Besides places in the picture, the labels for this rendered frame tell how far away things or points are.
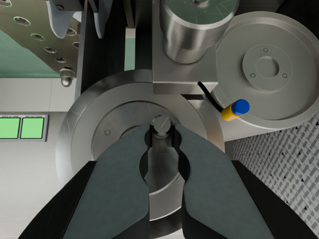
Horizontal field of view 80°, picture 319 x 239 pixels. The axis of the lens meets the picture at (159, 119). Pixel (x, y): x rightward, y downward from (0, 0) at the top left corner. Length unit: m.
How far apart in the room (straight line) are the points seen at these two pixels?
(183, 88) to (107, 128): 0.07
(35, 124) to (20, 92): 3.05
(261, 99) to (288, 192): 0.14
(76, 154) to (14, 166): 0.44
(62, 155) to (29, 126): 0.41
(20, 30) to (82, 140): 0.32
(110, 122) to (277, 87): 0.15
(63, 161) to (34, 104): 3.27
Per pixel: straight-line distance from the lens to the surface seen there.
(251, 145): 0.37
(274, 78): 0.21
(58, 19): 0.22
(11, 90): 3.71
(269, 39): 0.24
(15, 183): 0.60
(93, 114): 0.17
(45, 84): 3.47
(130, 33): 0.63
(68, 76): 0.57
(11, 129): 0.61
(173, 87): 0.15
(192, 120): 0.17
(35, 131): 0.58
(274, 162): 0.31
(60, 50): 0.50
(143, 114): 0.15
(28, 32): 0.46
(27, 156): 0.59
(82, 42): 0.22
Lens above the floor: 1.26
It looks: 11 degrees down
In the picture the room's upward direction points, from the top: 180 degrees clockwise
